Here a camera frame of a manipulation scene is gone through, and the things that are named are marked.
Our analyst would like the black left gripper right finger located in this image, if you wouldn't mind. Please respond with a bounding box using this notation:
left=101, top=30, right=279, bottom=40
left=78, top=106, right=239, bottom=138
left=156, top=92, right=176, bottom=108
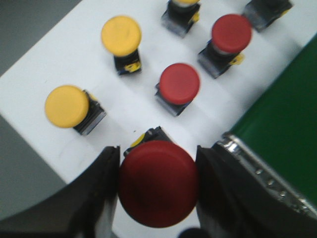
left=196, top=145, right=317, bottom=238

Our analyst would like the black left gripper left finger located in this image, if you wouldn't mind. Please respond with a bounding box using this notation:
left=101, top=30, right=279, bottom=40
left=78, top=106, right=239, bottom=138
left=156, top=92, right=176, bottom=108
left=0, top=146, right=120, bottom=238

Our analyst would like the red mushroom push button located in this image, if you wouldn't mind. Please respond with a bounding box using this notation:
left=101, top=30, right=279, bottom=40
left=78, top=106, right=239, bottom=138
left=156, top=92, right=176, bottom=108
left=155, top=63, right=200, bottom=117
left=198, top=14, right=252, bottom=79
left=118, top=126, right=199, bottom=228

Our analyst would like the yellow mushroom push button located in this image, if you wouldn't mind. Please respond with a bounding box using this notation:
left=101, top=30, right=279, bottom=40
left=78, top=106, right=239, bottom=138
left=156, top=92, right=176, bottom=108
left=45, top=85, right=106, bottom=136
left=101, top=15, right=142, bottom=75

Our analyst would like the conveyor drive end plate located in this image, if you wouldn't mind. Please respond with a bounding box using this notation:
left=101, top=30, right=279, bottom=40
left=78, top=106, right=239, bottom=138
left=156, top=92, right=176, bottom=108
left=217, top=132, right=317, bottom=220

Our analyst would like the green conveyor belt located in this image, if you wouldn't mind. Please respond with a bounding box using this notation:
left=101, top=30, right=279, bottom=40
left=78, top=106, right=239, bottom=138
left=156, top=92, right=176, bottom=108
left=230, top=37, right=317, bottom=203

